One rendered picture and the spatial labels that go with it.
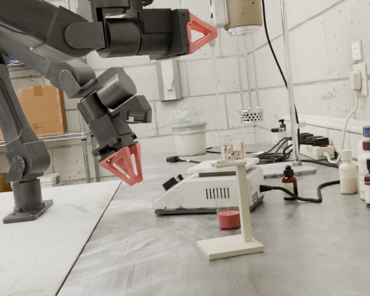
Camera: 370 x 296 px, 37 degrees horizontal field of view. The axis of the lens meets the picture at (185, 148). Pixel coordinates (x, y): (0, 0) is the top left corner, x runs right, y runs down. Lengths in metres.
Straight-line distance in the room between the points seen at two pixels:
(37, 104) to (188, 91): 0.94
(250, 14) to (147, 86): 2.10
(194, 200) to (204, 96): 2.49
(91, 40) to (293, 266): 0.40
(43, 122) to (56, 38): 2.48
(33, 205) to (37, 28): 0.61
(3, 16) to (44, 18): 0.05
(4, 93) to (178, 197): 0.47
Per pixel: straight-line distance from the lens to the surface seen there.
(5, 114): 1.30
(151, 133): 3.53
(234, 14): 1.48
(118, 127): 1.15
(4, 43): 1.29
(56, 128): 3.23
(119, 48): 0.82
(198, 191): 1.06
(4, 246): 1.03
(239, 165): 0.79
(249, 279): 0.69
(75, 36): 0.78
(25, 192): 1.29
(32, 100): 3.24
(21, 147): 1.27
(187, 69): 3.53
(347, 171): 1.15
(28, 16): 0.77
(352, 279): 0.68
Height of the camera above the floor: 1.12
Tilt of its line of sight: 5 degrees down
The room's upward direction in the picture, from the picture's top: 6 degrees counter-clockwise
